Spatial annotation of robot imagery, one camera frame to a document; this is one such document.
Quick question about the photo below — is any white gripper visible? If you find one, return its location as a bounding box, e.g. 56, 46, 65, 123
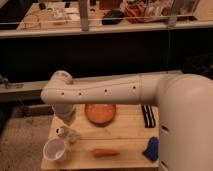
52, 104, 76, 126

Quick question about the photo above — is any clear plastic bottle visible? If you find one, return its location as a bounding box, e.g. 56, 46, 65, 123
55, 126, 80, 144

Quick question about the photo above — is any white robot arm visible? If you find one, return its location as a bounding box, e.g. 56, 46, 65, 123
41, 71, 213, 171

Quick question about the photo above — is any orange bowl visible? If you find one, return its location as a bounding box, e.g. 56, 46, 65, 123
85, 104, 116, 124

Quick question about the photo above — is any white plastic cup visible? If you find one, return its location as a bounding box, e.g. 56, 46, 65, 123
43, 138, 67, 162

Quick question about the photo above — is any orange carrot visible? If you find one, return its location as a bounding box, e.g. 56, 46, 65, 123
92, 149, 120, 157

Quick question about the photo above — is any wooden table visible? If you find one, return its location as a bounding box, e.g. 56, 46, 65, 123
41, 105, 158, 170

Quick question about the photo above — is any black and white striped object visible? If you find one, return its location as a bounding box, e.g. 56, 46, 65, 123
141, 105, 156, 128

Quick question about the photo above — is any blue cloth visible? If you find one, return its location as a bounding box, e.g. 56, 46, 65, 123
142, 137, 159, 162

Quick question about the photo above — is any black bag on shelf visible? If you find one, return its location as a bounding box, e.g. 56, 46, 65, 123
101, 10, 124, 25

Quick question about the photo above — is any grey metal rail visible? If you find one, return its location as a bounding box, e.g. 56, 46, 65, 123
0, 70, 180, 104

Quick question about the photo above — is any grey vertical post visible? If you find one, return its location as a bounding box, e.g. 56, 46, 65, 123
78, 0, 89, 31

